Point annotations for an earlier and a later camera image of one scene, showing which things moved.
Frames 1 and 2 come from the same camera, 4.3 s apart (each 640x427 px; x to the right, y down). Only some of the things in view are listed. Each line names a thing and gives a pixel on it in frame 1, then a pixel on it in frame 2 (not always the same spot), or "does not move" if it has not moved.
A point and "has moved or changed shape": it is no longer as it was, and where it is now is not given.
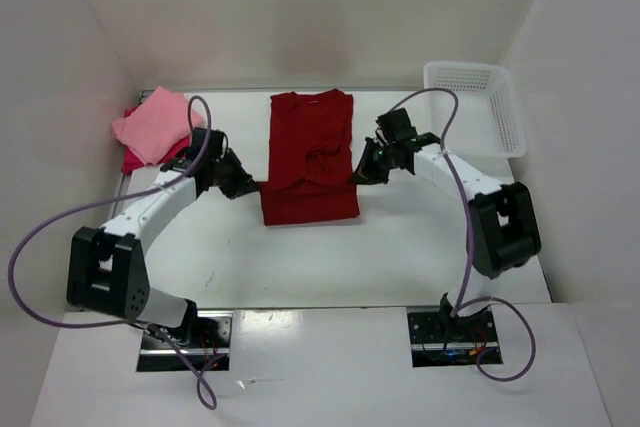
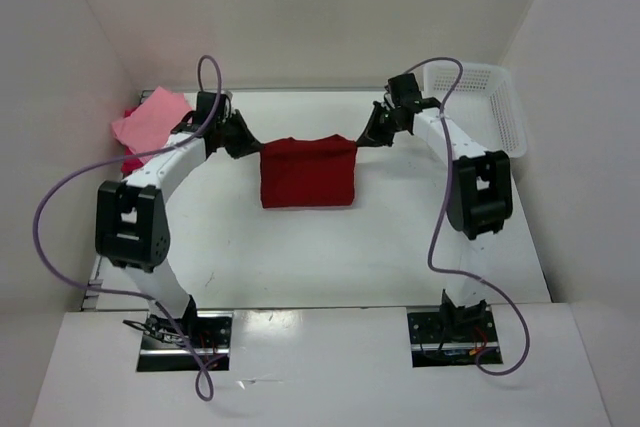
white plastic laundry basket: (486, 132) does not move
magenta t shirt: (130, 161) does not move
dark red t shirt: (310, 159) has moved or changed shape
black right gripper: (362, 174) → (373, 136)
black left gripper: (251, 186) → (248, 144)
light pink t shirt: (159, 126) does not move
